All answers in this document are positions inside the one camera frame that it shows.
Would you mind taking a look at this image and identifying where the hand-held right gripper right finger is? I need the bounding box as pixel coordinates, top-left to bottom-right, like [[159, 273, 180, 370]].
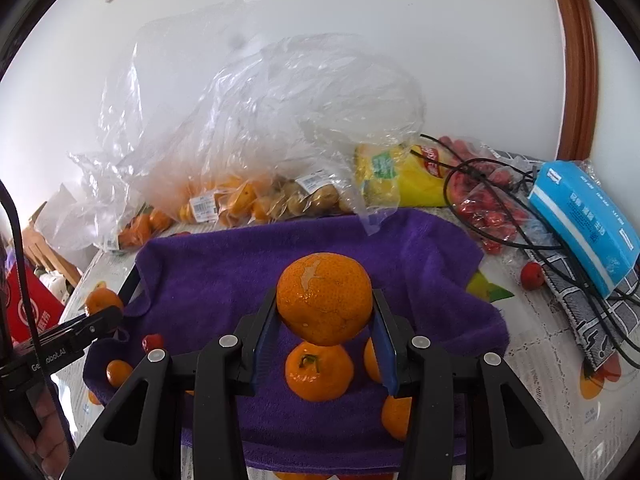
[[370, 287, 586, 480]]

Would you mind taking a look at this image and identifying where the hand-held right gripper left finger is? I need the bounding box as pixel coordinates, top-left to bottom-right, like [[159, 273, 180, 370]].
[[75, 287, 278, 480]]

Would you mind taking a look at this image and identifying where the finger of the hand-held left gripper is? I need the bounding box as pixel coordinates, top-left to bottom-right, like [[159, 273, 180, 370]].
[[30, 305, 124, 352]]

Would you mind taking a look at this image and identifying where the small orange mandarin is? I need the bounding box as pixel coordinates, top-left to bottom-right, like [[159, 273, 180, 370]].
[[106, 359, 135, 388], [362, 337, 385, 383]]

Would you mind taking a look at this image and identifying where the black tray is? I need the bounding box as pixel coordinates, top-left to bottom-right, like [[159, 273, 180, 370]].
[[116, 261, 145, 307]]

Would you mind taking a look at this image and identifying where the orange mandarin with green stem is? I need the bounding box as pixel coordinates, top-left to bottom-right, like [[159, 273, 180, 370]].
[[285, 340, 355, 403]]

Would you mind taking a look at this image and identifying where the large bumpy orange mandarin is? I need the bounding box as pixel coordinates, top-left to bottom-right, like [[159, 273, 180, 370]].
[[276, 252, 373, 347]]

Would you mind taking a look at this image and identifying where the clear bag of tan fruits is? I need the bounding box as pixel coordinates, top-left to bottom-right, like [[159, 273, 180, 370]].
[[270, 160, 368, 221]]

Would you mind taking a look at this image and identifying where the clear bag of red fruits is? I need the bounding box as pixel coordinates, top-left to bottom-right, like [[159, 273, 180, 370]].
[[440, 135, 541, 256]]

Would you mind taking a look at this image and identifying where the person's left hand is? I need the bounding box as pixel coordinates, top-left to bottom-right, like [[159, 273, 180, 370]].
[[31, 389, 74, 479]]

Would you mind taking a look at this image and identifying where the red paper bag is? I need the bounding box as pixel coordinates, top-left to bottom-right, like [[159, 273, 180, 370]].
[[7, 265, 66, 346]]

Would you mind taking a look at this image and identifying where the purple towel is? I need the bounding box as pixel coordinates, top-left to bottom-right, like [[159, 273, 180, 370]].
[[82, 209, 511, 476]]

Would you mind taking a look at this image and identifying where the wooden chair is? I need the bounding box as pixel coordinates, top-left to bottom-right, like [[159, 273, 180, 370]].
[[22, 202, 83, 288]]

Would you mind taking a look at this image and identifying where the white plastic bag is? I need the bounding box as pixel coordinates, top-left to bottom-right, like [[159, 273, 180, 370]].
[[35, 182, 96, 253]]

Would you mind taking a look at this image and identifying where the clear bag of leafy oranges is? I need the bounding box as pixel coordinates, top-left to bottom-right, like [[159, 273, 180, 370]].
[[67, 150, 176, 253]]

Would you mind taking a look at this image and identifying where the yellow snack bag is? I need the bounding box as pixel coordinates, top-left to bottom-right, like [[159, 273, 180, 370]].
[[354, 142, 463, 208]]

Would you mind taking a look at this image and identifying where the black and white patterned pouch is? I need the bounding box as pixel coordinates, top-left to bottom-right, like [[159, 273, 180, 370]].
[[537, 255, 640, 373]]

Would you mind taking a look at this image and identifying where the large clear bag of oranges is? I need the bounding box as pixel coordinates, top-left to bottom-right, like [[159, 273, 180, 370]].
[[97, 0, 426, 226]]

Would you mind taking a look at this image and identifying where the blue tissue pack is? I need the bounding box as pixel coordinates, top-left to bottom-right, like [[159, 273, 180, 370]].
[[527, 160, 640, 300]]

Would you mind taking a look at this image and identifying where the tangled black cable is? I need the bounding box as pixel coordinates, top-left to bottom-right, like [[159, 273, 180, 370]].
[[419, 132, 640, 376]]

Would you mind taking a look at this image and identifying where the brown wooden door frame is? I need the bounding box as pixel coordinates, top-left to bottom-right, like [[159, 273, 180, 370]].
[[545, 0, 600, 162]]

